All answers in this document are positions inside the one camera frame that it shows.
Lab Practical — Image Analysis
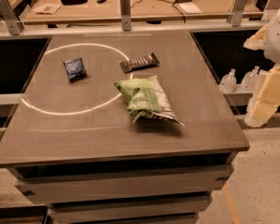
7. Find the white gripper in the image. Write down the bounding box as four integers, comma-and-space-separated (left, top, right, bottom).
244, 8, 280, 128

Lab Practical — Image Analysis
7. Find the dark chocolate rxbar wrapper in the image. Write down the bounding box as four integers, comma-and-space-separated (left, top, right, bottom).
119, 53, 160, 74

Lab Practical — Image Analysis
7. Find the green jalapeno chip bag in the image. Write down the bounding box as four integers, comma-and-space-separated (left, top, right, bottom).
115, 76, 182, 124

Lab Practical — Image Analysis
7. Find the clear plastic bottle right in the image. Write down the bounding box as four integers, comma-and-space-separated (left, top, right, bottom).
241, 66, 259, 91

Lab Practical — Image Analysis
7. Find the clear plastic bottle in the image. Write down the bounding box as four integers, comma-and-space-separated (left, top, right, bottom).
241, 66, 259, 91
219, 69, 236, 93

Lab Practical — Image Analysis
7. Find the clear plastic bottle left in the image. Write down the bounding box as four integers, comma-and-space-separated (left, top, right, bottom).
219, 69, 236, 93

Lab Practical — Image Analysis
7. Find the white paper near adapter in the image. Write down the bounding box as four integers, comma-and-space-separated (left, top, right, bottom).
179, 2, 202, 14

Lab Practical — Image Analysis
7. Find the grey drawer cabinet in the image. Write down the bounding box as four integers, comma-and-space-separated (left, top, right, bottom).
7, 152, 239, 224

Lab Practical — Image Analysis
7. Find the small dark remote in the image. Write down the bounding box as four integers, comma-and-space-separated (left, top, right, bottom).
96, 0, 106, 4

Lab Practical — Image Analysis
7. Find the small blue snack pouch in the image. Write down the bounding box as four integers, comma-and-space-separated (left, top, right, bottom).
63, 58, 86, 81

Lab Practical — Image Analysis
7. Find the black object on back table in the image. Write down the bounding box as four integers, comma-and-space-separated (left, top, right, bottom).
61, 0, 88, 6

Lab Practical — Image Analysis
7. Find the paper sheet on back table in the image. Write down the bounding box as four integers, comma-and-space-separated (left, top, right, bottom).
34, 3, 61, 15

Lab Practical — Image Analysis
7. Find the metal bracket right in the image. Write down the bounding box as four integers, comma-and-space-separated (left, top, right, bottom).
228, 0, 247, 27

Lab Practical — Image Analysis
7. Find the metal bracket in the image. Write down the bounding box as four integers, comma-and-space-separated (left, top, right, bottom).
0, 0, 24, 35
119, 0, 132, 31
228, 0, 247, 27

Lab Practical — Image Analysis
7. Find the metal bracket middle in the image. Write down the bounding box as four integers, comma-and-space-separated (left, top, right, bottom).
119, 0, 132, 31

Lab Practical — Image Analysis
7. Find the metal bracket left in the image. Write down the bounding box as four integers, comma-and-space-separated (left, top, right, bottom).
0, 0, 24, 35

